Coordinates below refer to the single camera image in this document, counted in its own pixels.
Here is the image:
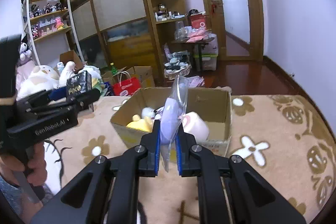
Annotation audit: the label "beige floral blanket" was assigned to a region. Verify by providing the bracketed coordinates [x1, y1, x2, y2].
[45, 95, 335, 223]

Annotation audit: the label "wooden wardrobe cabinet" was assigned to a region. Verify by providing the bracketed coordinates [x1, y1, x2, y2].
[70, 0, 158, 76]

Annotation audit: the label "black gold small box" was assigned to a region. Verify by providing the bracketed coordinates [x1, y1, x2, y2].
[66, 71, 92, 102]

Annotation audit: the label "small cardboard box pink packets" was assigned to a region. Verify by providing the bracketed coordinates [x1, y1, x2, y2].
[187, 76, 205, 88]

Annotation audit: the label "small black folding table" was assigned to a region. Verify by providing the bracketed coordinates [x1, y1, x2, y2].
[171, 37, 215, 73]

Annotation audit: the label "open cardboard box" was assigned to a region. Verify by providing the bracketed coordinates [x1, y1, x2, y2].
[110, 86, 234, 158]

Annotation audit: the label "plastic bag purple item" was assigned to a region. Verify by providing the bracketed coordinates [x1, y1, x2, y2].
[160, 76, 189, 172]

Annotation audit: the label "wooden door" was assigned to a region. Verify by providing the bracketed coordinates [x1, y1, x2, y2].
[203, 0, 264, 61]

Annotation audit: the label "white yellow toy shelf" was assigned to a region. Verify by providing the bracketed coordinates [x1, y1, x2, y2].
[20, 0, 84, 65]

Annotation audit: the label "cream bear plush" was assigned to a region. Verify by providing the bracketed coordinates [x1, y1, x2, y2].
[18, 65, 60, 99]

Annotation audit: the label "pink swirl plush cushion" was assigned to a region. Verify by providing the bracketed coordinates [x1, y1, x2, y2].
[182, 111, 210, 143]

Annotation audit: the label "white fluffy pompom plush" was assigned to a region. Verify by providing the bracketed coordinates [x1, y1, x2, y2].
[141, 107, 155, 119]

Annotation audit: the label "translucent storage bin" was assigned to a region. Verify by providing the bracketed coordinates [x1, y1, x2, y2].
[194, 54, 218, 71]

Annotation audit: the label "basket of plush items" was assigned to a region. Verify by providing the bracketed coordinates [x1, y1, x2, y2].
[163, 51, 191, 80]

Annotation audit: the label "green glass bottle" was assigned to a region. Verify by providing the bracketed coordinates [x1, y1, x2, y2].
[110, 63, 118, 76]

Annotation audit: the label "red shopping bag white handles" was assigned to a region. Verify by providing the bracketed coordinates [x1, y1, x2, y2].
[112, 71, 141, 96]

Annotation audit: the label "person's left hand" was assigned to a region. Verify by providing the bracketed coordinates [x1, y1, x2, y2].
[1, 142, 47, 186]

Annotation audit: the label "brown cardboard box on floor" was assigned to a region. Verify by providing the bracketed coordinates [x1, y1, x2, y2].
[59, 50, 84, 71]

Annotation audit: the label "black white kuromi plush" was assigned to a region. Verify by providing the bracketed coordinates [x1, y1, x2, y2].
[19, 35, 32, 65]

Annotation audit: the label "yellow plush toy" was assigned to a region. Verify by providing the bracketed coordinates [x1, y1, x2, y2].
[126, 114, 154, 133]

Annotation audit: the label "red paper bag on shelf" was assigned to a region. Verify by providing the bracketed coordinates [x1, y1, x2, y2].
[189, 13, 207, 29]

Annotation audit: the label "white pink paw plush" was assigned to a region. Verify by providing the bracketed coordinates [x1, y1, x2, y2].
[59, 61, 76, 87]

